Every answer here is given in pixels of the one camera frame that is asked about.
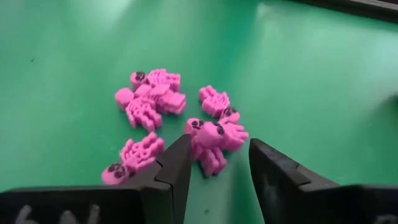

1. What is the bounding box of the black table frame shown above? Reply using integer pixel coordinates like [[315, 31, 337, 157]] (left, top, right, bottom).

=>
[[287, 0, 398, 24]]

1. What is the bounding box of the pile of magenta objects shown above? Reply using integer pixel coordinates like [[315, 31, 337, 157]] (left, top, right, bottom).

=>
[[114, 87, 163, 133]]

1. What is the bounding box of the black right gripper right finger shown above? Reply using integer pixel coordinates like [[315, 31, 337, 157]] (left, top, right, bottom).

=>
[[249, 139, 346, 224]]

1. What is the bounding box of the green table mat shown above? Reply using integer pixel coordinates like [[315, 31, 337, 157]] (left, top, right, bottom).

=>
[[0, 0, 398, 224]]

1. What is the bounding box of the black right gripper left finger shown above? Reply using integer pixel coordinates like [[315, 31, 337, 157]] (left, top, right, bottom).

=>
[[124, 134, 192, 224]]

